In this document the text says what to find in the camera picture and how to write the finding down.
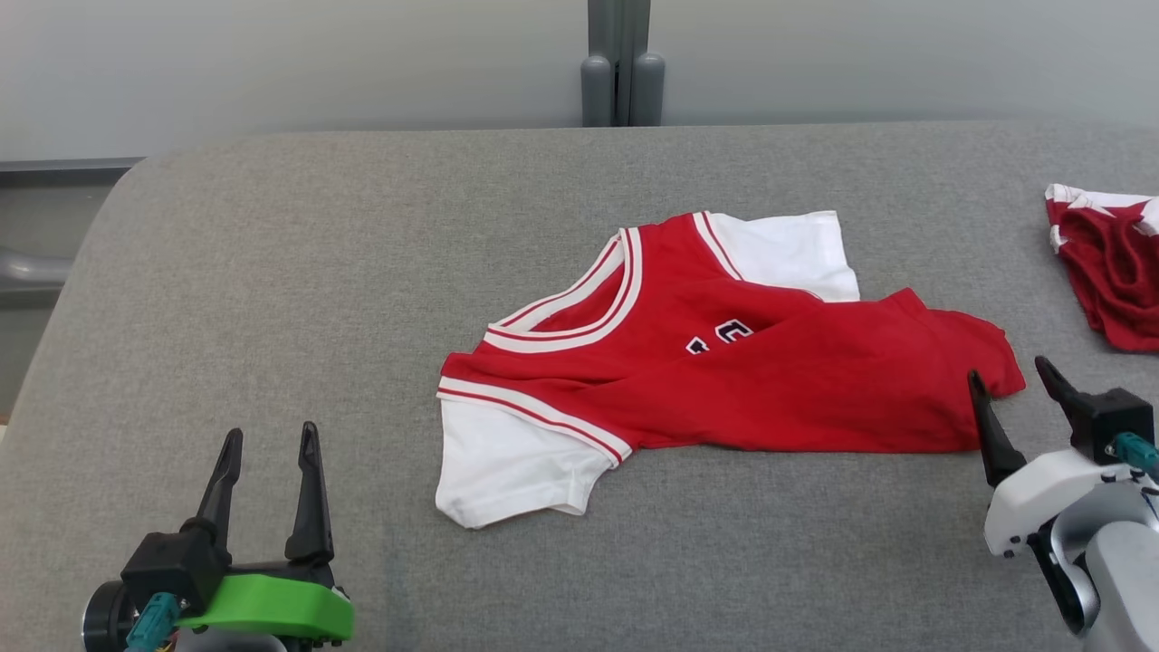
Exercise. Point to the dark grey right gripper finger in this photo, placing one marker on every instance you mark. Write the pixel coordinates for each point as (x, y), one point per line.
(994, 444)
(1061, 394)

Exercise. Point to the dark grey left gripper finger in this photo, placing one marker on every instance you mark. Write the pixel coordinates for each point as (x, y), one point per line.
(311, 507)
(222, 489)

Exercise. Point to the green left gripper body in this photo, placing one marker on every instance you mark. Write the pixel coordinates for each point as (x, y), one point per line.
(281, 607)

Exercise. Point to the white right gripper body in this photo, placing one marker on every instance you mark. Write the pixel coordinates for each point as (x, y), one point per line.
(1037, 498)

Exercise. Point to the red white-striped shorts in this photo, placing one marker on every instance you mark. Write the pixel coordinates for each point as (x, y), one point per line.
(1118, 272)

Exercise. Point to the red white basketball jersey shirt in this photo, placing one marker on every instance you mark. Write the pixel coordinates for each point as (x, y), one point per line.
(770, 380)

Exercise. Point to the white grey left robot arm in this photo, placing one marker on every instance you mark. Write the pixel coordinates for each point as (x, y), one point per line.
(226, 644)

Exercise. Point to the grey horizontal pipe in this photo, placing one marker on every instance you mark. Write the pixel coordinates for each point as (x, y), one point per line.
(32, 270)

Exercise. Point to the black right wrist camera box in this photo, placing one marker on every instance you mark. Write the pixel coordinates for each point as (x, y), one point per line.
(1114, 421)

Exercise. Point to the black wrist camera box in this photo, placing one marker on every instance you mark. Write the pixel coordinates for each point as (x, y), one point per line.
(167, 566)
(1114, 421)

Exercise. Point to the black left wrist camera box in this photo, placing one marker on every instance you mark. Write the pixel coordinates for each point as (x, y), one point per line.
(167, 566)

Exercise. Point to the teal right camera connector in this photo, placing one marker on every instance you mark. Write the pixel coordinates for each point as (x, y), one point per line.
(1136, 451)

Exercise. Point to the teal camera connector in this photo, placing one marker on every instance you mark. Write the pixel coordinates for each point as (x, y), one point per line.
(1136, 451)
(154, 620)

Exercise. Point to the teal left camera connector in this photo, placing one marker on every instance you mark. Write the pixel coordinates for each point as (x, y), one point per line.
(154, 620)

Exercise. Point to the dark grey wall ledge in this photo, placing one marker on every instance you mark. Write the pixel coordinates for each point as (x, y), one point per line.
(63, 172)

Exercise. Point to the grey vertical post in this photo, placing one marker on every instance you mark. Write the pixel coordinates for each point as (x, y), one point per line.
(620, 54)

